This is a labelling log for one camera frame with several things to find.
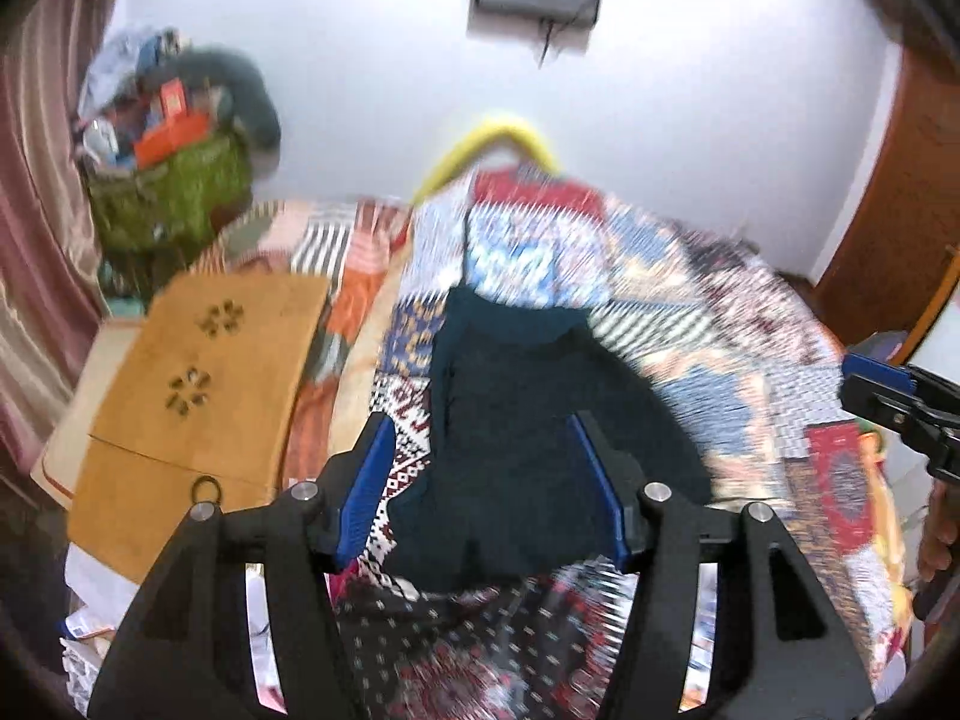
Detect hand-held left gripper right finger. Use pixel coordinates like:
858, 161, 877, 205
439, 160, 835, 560
566, 412, 877, 720

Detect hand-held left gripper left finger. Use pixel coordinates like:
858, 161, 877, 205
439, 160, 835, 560
88, 412, 398, 720

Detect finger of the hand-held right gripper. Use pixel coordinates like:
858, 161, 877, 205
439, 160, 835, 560
838, 352, 931, 440

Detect dark teal pants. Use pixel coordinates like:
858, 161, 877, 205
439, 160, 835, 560
390, 286, 713, 592

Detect person's right hand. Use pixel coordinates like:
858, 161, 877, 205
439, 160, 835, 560
916, 480, 960, 623

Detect dark floral cloth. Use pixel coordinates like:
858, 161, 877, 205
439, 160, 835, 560
330, 562, 646, 720

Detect colourful patchwork printed blanket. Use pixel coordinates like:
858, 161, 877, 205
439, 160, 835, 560
217, 165, 912, 720

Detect wooden door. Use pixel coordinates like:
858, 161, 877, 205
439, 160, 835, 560
814, 0, 960, 346

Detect wooden lap table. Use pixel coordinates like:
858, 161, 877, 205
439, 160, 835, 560
66, 270, 332, 586

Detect white cushion red trim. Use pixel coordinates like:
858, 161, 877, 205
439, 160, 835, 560
30, 315, 151, 511

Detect green fabric bag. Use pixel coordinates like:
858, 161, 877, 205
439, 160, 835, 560
81, 131, 252, 256

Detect yellow hoop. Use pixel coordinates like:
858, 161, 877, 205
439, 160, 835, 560
411, 114, 560, 203

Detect orange box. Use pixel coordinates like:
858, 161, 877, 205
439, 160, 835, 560
133, 79, 212, 167

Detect grey cloth bundle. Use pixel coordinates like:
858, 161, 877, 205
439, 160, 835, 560
142, 47, 284, 166

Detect pink striped curtain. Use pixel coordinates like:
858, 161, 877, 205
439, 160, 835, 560
0, 0, 136, 466

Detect black wall cable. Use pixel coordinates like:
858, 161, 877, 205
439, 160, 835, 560
536, 11, 601, 70

